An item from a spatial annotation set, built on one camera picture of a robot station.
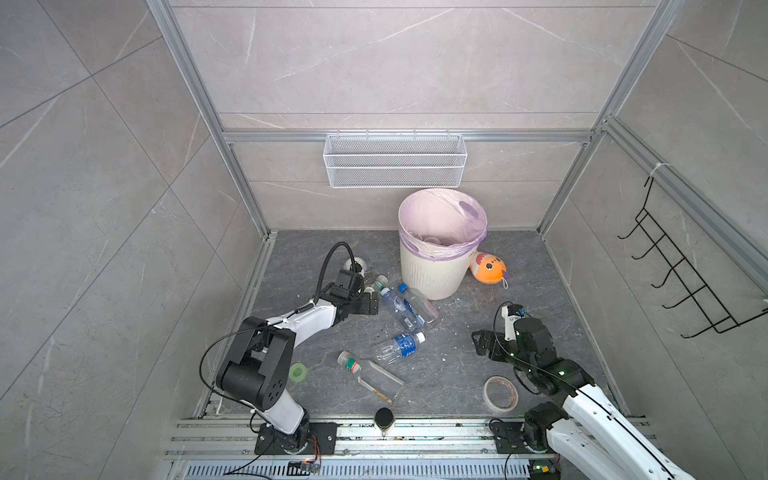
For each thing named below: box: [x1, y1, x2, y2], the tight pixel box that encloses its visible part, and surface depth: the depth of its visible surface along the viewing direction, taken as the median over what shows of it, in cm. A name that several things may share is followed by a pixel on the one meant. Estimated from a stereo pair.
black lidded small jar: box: [374, 407, 395, 430], surface depth 70 cm
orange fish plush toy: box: [470, 251, 510, 289], surface depth 101 cm
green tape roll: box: [288, 363, 307, 382], surface depth 86 cm
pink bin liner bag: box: [398, 188, 488, 260], surface depth 95 cm
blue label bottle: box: [376, 332, 427, 365], surface depth 85 cm
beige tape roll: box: [483, 376, 519, 413], surface depth 81 cm
